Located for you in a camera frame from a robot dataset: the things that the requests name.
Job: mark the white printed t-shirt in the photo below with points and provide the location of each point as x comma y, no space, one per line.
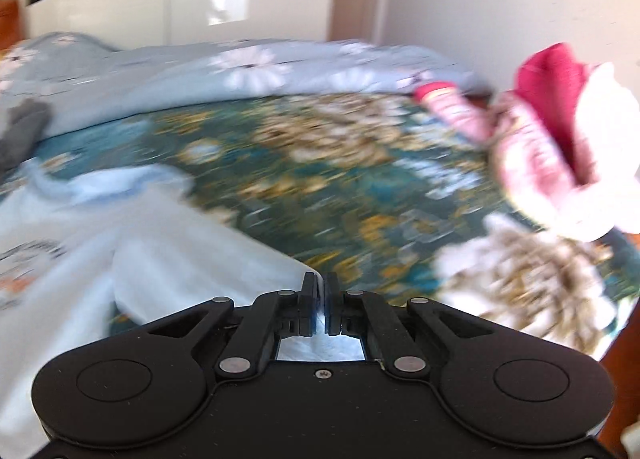
175,249

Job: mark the light blue daisy quilt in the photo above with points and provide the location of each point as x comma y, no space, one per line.
150,84

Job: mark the pink patterned garment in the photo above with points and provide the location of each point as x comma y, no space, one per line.
530,149

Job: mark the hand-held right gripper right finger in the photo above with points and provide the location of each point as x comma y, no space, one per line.
332,304

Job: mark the orange wooden headboard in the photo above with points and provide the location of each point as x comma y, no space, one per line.
10,24

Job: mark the white fluffy garment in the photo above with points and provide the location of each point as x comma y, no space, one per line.
605,139

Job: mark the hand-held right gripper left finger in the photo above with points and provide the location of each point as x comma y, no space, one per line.
311,304

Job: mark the teal floral bed sheet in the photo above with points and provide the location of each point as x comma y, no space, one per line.
325,179

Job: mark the grey garment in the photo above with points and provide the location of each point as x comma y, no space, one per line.
22,134

